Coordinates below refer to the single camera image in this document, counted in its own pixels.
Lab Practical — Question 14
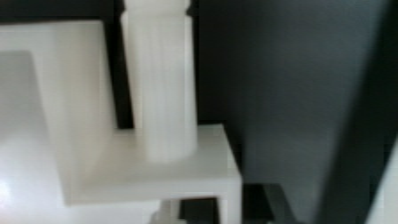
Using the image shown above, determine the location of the white chair seat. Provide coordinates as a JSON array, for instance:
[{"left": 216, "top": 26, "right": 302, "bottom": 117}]
[{"left": 0, "top": 0, "right": 245, "bottom": 224}]

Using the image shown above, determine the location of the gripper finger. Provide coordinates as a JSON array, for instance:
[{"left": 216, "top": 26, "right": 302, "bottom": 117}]
[{"left": 241, "top": 183, "right": 302, "bottom": 224}]

